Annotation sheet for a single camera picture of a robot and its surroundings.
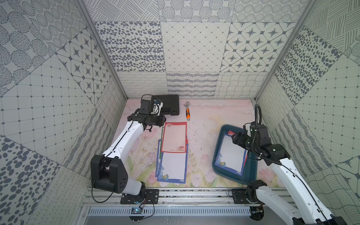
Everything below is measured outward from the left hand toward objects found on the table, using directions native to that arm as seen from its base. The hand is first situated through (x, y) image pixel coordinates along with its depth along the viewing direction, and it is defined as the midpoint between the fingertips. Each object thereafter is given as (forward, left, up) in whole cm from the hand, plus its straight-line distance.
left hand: (167, 118), depth 83 cm
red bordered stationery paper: (+1, -42, -16) cm, 45 cm away
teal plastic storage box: (-24, -50, -20) cm, 59 cm away
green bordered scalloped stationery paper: (-13, +5, -20) cm, 25 cm away
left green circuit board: (-44, +14, -22) cm, 51 cm away
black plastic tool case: (+30, +2, -20) cm, 36 cm away
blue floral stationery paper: (-22, -3, -21) cm, 30 cm away
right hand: (-12, -41, -4) cm, 43 cm away
